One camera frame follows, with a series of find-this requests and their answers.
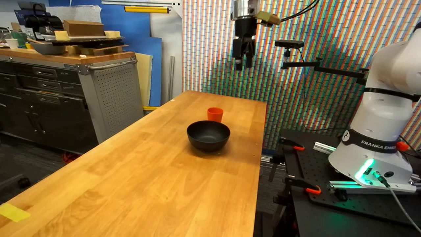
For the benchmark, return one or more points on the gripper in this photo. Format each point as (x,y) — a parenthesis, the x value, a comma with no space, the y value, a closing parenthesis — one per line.
(245,28)

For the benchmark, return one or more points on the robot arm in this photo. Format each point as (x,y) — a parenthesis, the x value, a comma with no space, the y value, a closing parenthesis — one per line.
(384,108)

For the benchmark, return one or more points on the orange cup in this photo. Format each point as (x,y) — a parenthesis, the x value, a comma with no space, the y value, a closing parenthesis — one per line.
(215,115)

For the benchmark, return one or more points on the black bowl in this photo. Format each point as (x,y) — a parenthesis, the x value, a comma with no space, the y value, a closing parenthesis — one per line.
(208,136)

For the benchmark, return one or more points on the grey bowl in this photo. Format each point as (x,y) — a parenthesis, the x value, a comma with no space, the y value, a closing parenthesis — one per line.
(48,48)

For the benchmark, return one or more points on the white cup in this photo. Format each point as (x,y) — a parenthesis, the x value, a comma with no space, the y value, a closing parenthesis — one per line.
(12,43)

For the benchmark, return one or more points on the metal rods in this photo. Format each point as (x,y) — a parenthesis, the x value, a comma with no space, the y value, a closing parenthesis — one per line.
(171,79)

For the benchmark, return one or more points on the multicoloured patterned backdrop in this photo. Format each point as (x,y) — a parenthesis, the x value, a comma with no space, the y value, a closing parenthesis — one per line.
(329,39)

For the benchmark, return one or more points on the orange tipped black clamp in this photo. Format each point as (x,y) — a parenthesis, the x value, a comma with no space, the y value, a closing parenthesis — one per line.
(291,144)
(304,186)

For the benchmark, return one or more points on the beige foam sheet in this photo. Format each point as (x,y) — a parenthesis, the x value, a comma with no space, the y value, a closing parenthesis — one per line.
(144,79)

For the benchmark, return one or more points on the yellow bar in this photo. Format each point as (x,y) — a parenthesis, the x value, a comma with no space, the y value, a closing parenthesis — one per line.
(146,9)

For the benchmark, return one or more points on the blue board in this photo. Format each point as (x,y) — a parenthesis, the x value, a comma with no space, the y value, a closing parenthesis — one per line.
(131,26)

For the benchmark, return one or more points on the yellow foam block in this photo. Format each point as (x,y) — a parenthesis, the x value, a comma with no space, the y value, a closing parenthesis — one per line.
(112,34)
(61,35)

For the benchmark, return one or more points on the grey tool cabinet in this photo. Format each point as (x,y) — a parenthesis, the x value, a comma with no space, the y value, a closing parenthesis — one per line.
(108,95)

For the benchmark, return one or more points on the wooden pallet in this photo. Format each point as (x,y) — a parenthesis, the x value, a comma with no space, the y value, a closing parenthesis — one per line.
(102,49)

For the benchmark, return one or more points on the black tray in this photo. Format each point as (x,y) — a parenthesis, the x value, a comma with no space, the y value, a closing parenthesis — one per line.
(85,40)

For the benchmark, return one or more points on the brown cardboard box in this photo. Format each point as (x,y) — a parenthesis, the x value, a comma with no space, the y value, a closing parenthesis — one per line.
(84,28)

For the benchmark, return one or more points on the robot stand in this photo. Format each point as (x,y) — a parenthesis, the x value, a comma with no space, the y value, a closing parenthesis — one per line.
(315,210)

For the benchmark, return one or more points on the red floor object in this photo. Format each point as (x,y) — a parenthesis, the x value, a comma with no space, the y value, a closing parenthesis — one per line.
(69,157)

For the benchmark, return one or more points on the black machine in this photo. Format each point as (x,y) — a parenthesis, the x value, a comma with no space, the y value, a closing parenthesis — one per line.
(41,19)

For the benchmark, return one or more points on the yellow tape piece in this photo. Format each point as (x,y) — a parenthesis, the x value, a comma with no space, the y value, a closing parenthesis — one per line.
(13,212)

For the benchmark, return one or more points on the camera on mount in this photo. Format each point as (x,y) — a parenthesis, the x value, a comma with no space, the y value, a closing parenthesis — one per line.
(289,44)

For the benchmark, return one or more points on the short aluminium rail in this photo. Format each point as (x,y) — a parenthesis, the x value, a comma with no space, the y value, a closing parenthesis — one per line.
(324,147)

